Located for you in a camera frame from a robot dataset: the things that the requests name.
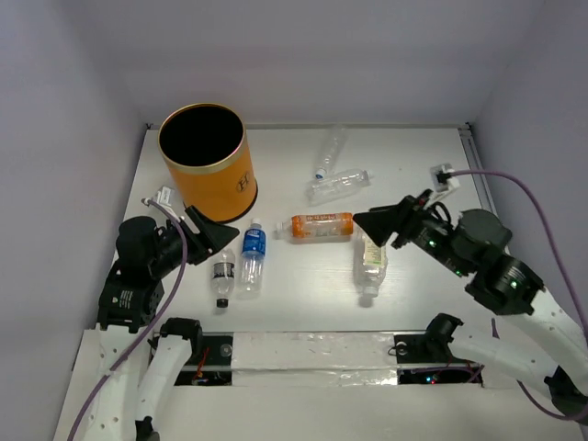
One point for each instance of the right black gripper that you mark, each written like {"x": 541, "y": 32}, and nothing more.
{"x": 378, "y": 220}

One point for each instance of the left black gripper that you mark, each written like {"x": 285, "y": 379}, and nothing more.
{"x": 195, "y": 236}

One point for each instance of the small black cap bottle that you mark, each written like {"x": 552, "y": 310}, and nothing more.
{"x": 223, "y": 277}

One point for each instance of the green label clear bottle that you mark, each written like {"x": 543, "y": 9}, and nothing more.
{"x": 369, "y": 268}

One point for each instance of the orange label plastic bottle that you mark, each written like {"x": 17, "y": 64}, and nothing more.
{"x": 316, "y": 226}

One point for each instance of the blue label water bottle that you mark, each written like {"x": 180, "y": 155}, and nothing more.
{"x": 253, "y": 256}

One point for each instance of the clear bottle sideways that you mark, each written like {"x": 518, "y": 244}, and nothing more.
{"x": 337, "y": 186}

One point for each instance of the clear bottle blue cap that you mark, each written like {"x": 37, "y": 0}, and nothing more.
{"x": 329, "y": 152}

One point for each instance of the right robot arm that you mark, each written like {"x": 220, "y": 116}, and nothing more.
{"x": 474, "y": 247}

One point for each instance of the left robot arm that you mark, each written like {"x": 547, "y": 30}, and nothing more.
{"x": 138, "y": 366}

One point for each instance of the orange cylindrical bin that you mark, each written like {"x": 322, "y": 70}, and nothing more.
{"x": 206, "y": 151}

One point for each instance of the silver tape strip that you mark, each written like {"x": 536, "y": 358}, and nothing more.
{"x": 313, "y": 360}

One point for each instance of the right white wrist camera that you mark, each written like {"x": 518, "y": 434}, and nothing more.
{"x": 443, "y": 180}

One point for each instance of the aluminium rail right edge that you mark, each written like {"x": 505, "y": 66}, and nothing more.
{"x": 474, "y": 162}

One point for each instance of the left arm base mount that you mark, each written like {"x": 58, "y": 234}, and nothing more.
{"x": 206, "y": 360}

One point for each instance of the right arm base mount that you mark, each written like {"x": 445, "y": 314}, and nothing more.
{"x": 419, "y": 365}

